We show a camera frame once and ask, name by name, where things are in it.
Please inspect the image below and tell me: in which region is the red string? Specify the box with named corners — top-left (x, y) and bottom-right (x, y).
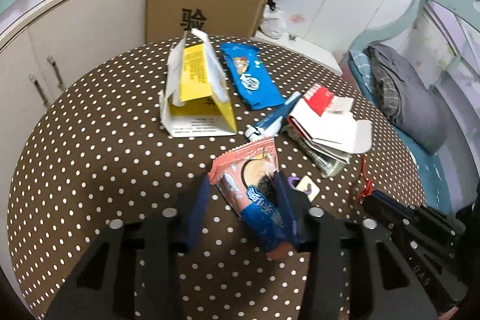
top-left (357, 153), bottom-right (375, 201)

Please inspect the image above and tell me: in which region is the small white tag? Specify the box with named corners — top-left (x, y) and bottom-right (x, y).
top-left (287, 175), bottom-right (320, 202)

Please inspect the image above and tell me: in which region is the pink blue snack wrapper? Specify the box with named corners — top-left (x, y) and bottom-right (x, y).
top-left (208, 136), bottom-right (293, 260)

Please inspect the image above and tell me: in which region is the bed with teal quilt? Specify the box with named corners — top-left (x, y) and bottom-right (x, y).
top-left (344, 0), bottom-right (479, 213)

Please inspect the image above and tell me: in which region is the white plastic bag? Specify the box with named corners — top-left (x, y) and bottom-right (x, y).
top-left (259, 0), bottom-right (287, 40)

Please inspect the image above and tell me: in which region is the folded grey duvet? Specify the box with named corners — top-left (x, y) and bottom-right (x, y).
top-left (368, 43), bottom-right (448, 155)

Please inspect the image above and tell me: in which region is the yellow white carton box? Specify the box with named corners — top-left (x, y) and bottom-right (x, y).
top-left (159, 28), bottom-right (238, 138)

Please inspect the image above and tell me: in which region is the red covered bench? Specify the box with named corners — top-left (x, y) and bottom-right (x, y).
top-left (252, 31), bottom-right (343, 76)

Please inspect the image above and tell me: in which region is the blue white toothpaste tube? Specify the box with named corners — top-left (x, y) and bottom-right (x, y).
top-left (244, 92), bottom-right (302, 141)

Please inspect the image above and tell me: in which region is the red white paper stack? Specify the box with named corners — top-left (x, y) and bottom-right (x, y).
top-left (281, 84), bottom-right (373, 178)

